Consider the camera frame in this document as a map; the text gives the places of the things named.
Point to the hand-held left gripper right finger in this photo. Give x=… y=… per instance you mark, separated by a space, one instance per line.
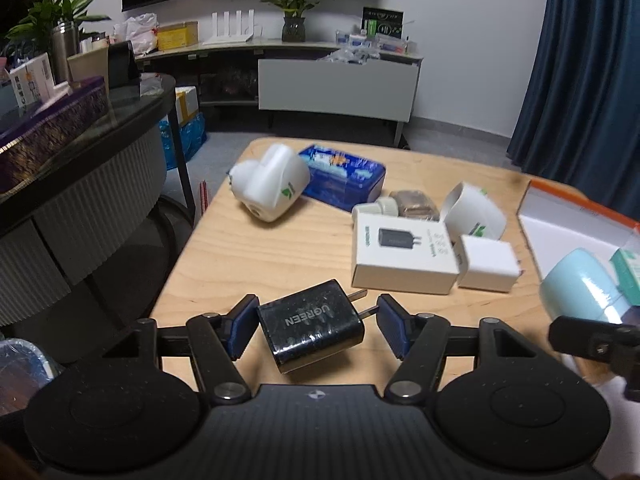
x=391 y=330

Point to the orange and white cardboard box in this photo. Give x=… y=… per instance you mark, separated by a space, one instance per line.
x=565 y=230

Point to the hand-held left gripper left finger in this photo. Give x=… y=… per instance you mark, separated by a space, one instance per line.
x=244 y=327

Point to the blue wrapped bottle pack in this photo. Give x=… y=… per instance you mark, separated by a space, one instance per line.
x=185 y=140

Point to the purple patterned box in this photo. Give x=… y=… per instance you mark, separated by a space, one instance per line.
x=50 y=130

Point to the black stand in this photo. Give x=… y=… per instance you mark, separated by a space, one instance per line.
x=122 y=65

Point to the black and green box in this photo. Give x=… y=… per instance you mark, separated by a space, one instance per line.
x=382 y=22

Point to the green and white small box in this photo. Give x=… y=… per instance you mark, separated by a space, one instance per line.
x=627 y=270

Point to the white charger cube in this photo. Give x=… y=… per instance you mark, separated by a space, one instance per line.
x=487 y=262

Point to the cluster of small boxes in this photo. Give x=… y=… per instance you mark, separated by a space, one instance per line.
x=375 y=42

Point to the black charger plug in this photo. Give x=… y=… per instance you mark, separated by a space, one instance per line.
x=310 y=325

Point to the light blue cylinder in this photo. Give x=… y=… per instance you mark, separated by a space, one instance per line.
x=580 y=280

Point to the beige container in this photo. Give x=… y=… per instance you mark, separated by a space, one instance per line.
x=87 y=67

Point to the white printed box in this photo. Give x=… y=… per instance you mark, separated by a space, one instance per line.
x=32 y=80

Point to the steel thermos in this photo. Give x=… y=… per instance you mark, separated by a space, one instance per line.
x=65 y=52

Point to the clear plastic bag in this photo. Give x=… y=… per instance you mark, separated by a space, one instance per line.
x=25 y=370

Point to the white router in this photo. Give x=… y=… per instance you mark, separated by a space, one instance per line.
x=230 y=30

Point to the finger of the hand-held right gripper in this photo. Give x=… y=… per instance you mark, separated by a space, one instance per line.
x=585 y=337

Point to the blue printed box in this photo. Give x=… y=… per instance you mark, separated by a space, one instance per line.
x=345 y=175

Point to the dark blue curtain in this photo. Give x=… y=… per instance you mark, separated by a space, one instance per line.
x=580 y=60

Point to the clear refill bottle white cap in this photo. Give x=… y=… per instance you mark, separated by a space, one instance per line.
x=410 y=205

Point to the white plastic bag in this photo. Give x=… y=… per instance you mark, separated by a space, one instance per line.
x=137 y=32

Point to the cardboard box yellow tape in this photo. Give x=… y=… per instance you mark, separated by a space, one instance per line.
x=187 y=105

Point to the potted plant in glass vase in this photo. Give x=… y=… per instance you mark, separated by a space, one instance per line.
x=292 y=0

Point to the white television cabinet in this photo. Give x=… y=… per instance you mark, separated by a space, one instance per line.
x=340 y=87

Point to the green leafy plant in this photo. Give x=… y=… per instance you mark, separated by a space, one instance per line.
x=50 y=15

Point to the pile of clear packets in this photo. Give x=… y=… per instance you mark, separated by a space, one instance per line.
x=347 y=56

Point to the dark round desk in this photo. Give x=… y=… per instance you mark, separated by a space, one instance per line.
x=100 y=170

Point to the white charger box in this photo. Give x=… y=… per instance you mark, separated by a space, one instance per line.
x=400 y=265

